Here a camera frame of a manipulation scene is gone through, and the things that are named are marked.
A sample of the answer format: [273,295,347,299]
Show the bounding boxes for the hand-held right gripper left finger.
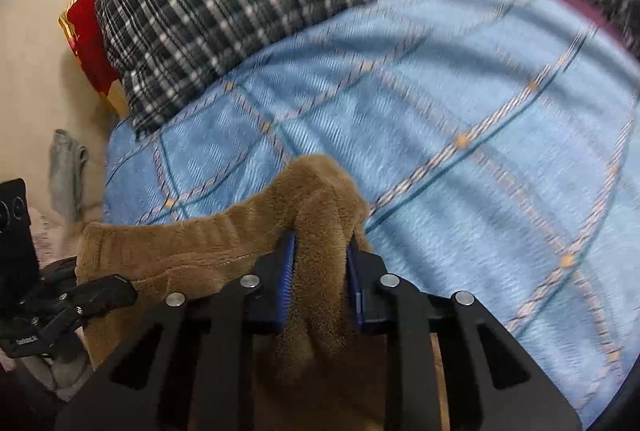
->
[55,231,301,431]

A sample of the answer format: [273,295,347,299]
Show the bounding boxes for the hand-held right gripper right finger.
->
[346,240,583,431]

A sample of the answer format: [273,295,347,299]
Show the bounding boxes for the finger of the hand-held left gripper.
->
[40,275,139,327]
[0,308,81,359]

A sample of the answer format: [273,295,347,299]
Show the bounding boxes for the brown fleece pants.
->
[75,154,396,431]

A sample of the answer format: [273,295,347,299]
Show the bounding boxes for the pink floral cloth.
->
[27,206,77,273]

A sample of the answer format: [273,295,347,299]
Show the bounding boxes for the grey cloth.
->
[48,128,90,222]

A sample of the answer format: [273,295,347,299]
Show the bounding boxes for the black white plaid pillow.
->
[95,0,378,134]

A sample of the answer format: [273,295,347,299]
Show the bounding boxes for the blue chain-pattern bed cover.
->
[102,0,640,431]

